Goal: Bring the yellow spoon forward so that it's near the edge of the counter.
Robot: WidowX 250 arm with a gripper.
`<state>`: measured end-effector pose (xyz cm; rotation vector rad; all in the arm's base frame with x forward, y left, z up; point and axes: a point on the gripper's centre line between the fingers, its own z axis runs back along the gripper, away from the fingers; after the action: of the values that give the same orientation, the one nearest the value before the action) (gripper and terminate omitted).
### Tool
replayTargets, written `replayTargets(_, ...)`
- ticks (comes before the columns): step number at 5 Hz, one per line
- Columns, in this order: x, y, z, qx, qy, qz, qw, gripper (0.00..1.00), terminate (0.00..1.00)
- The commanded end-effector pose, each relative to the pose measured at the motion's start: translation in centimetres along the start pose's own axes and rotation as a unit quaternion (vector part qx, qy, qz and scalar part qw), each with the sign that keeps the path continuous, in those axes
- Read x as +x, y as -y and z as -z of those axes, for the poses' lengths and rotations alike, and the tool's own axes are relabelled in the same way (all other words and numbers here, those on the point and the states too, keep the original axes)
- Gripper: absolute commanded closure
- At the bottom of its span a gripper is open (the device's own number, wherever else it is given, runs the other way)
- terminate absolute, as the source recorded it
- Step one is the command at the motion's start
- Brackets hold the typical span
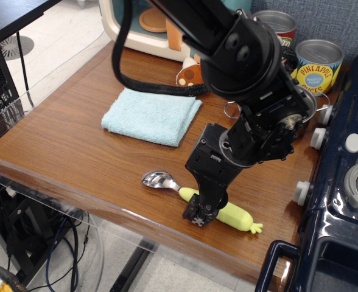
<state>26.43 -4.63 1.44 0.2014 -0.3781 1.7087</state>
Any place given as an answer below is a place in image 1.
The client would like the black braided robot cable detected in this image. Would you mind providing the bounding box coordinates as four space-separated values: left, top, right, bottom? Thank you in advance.
111 0 210 97

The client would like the blue cable under table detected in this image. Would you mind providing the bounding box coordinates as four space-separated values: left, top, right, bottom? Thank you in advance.
44 216 79 292

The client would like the spoon with yellow-green handle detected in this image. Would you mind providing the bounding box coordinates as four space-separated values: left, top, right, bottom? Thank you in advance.
141 170 263 234

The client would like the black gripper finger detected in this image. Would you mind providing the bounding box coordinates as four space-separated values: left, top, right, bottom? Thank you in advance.
192 212 217 228
182 194 200 221

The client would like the small stainless steel pot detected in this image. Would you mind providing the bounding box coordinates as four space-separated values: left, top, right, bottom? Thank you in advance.
223 85 331 123

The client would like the orange toy plate in microwave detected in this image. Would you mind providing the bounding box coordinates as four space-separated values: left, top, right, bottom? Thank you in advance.
139 8 167 33

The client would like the pineapple slices can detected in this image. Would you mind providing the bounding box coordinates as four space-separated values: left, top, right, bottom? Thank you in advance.
290 39 345 96

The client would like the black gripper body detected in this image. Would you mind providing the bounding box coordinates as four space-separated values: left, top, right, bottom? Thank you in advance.
185 123 242 215

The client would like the toy microwave teal and cream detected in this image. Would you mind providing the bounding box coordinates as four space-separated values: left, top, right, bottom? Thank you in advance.
99 0 253 63

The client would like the dark blue toy stove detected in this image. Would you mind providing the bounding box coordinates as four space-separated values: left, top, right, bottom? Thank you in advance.
256 56 358 291

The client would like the light blue folded towel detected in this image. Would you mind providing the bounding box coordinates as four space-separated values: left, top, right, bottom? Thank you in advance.
101 88 202 147

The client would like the brown plush mushroom toy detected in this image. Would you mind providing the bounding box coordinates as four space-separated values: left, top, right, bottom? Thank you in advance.
176 57 204 87

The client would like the black cable under table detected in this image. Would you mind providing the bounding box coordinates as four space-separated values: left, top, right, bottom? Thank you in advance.
28 212 91 292

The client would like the black desk on left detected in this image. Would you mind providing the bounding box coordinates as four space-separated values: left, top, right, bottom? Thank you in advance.
0 0 63 122

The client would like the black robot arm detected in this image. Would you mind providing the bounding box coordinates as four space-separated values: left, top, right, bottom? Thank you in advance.
155 1 311 226

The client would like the tomato sauce can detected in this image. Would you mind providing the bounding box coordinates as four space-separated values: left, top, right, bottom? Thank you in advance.
251 9 298 66

